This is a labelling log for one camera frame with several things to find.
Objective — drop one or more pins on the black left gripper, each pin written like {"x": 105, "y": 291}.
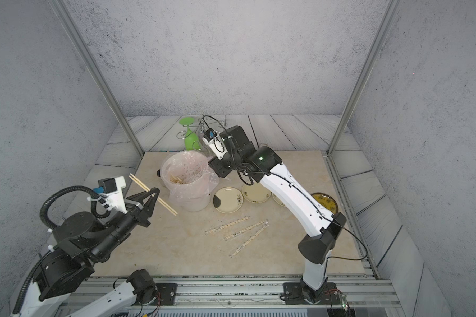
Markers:
{"x": 140, "y": 213}

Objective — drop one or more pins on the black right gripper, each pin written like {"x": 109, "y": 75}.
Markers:
{"x": 217, "y": 164}

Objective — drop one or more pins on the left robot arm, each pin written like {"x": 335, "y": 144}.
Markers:
{"x": 81, "y": 242}

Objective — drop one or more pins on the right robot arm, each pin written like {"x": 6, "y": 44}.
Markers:
{"x": 233, "y": 151}

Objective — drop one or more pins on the wrapped chopsticks left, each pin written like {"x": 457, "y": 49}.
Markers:
{"x": 230, "y": 224}

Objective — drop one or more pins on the wrapped chopsticks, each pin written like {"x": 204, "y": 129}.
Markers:
{"x": 242, "y": 231}
{"x": 230, "y": 224}
{"x": 248, "y": 241}

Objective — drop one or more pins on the wrapped chopsticks middle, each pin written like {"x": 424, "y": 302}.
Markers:
{"x": 242, "y": 231}

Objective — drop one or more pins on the wrapped chopsticks right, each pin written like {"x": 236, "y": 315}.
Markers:
{"x": 248, "y": 241}

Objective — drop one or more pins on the cream plate with dark patch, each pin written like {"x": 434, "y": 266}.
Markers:
{"x": 228, "y": 200}

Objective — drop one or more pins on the cream plate with characters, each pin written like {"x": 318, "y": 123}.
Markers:
{"x": 278, "y": 201}
{"x": 256, "y": 193}

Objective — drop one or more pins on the chrome cup holder stand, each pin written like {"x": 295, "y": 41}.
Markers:
{"x": 200, "y": 126}

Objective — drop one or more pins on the yellow plate brown rim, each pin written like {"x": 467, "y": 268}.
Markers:
{"x": 327, "y": 202}

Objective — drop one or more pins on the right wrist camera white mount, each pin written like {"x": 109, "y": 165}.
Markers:
{"x": 214, "y": 142}

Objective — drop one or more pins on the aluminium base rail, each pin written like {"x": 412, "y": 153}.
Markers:
{"x": 265, "y": 292}

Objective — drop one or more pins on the left aluminium frame post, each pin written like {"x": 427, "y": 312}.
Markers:
{"x": 71, "y": 29}

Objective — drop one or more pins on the aluminium frame post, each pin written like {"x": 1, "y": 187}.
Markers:
{"x": 71, "y": 29}
{"x": 373, "y": 54}

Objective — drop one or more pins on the right aluminium frame post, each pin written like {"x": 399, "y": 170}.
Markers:
{"x": 373, "y": 54}

